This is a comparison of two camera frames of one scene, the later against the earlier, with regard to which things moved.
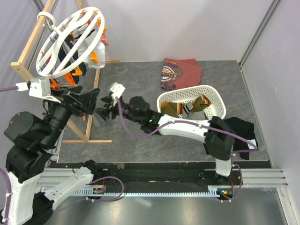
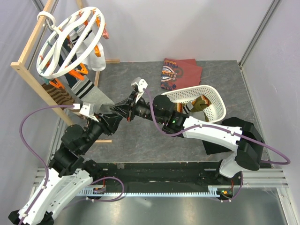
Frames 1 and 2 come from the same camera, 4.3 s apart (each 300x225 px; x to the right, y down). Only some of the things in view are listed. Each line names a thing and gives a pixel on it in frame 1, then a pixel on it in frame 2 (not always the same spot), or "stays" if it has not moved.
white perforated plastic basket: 216,109 stays
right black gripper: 106,110 → 127,108
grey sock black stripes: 189,115 stays
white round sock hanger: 64,49 stays
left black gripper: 87,100 → 110,122
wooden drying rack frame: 25,70 stays
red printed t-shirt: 177,73 stays
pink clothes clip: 104,40 → 105,34
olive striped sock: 200,103 stays
